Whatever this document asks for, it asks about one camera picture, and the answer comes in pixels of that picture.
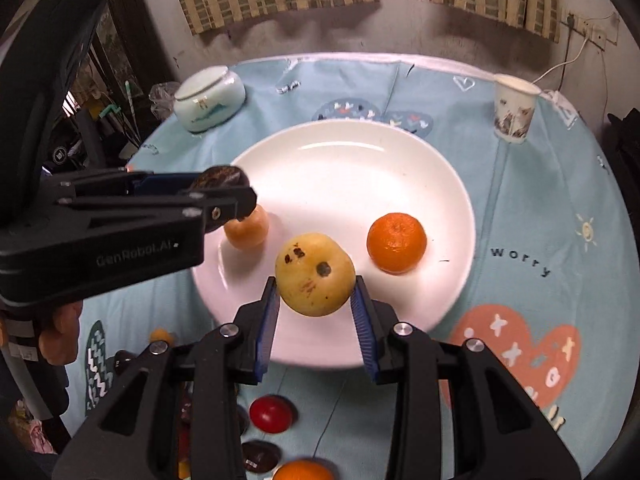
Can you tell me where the white plate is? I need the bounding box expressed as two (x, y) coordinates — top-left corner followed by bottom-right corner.
(191, 119), (477, 368)

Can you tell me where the pale orange persimmon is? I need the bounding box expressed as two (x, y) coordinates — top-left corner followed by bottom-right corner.
(223, 204), (270, 251)

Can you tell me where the white power cable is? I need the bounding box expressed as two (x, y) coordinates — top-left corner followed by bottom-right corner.
(531, 35), (588, 87)

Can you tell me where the pale green ceramic jar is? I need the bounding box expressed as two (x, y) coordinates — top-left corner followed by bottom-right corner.
(172, 66), (247, 134)

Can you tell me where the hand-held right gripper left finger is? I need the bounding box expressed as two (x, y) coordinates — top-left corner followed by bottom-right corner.
(52, 276), (282, 480)

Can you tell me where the yellow spotted pear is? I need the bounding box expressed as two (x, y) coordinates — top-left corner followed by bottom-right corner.
(275, 232), (357, 317)

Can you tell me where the red tomato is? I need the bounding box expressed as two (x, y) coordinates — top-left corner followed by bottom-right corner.
(249, 395), (294, 435)

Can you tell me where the dark wooden cabinet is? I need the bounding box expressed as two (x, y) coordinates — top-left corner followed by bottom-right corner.
(75, 0), (176, 161)

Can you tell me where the printed paper cup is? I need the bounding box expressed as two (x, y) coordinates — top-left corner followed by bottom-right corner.
(492, 73), (542, 145)

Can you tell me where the person's left hand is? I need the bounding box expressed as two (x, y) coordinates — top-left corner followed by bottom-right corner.
(39, 300), (85, 367)

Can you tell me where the orange mandarin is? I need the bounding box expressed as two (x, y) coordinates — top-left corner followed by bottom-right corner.
(272, 459), (335, 480)
(366, 212), (428, 275)

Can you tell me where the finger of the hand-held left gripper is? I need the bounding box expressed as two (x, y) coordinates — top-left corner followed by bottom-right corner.
(42, 169), (202, 200)
(47, 186), (258, 233)

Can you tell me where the white wall socket strip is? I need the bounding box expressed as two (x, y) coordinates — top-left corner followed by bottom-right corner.
(562, 7), (621, 51)

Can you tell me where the clear plastic bag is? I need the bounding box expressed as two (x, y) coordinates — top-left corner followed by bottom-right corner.
(149, 81), (182, 121)

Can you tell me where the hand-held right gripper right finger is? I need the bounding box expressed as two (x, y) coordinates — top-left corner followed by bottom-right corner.
(350, 276), (583, 480)

